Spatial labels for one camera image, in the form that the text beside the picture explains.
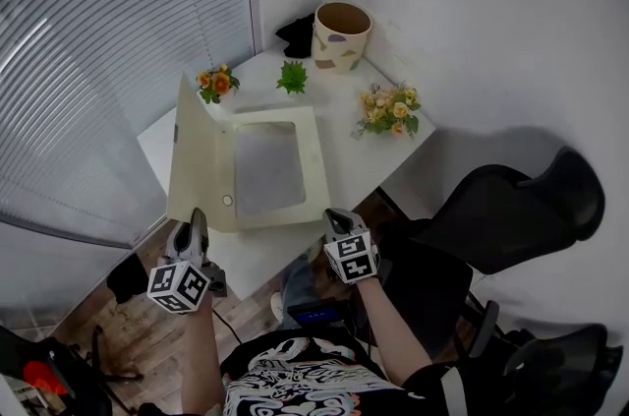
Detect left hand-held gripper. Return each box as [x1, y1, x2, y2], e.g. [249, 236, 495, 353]
[146, 207, 229, 316]

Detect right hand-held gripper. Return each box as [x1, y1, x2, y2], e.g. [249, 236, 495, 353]
[321, 208, 381, 285]

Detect cream windowed box item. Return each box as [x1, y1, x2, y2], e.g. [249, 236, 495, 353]
[165, 70, 331, 233]

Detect person's right forearm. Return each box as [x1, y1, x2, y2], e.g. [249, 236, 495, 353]
[355, 276, 434, 389]

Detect person's left forearm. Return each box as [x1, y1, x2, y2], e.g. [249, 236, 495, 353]
[178, 291, 233, 416]

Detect black bag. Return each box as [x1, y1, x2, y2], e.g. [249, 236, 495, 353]
[106, 252, 151, 305]

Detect person's jeans leg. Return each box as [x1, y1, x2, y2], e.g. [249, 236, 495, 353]
[278, 251, 321, 331]

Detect black device with blue screen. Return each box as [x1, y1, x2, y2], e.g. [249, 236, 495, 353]
[286, 297, 356, 334]

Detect person's white shoe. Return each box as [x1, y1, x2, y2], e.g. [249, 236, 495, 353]
[270, 291, 287, 323]

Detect yellow flower bouquet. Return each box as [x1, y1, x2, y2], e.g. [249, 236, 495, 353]
[356, 81, 423, 140]

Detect black office chair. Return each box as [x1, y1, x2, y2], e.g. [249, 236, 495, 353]
[376, 145, 606, 359]

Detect orange flower pot plant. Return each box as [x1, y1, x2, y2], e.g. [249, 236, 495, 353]
[196, 63, 242, 105]

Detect small green plant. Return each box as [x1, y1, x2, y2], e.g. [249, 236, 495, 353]
[275, 60, 310, 96]

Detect person's black printed shirt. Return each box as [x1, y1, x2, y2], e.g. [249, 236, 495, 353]
[217, 333, 474, 416]

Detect cream terrazzo patterned bin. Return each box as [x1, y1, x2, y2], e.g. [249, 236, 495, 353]
[311, 0, 373, 76]

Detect black cloth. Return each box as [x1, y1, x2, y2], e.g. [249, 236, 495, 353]
[274, 13, 316, 59]

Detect grey window blinds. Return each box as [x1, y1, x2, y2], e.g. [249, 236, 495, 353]
[0, 0, 257, 250]

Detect black and red equipment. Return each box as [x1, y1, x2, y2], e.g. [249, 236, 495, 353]
[0, 324, 144, 416]

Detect black mesh chair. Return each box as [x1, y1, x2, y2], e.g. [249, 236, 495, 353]
[466, 299, 625, 416]

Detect black cable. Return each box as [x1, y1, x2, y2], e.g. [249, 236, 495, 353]
[210, 307, 246, 347]

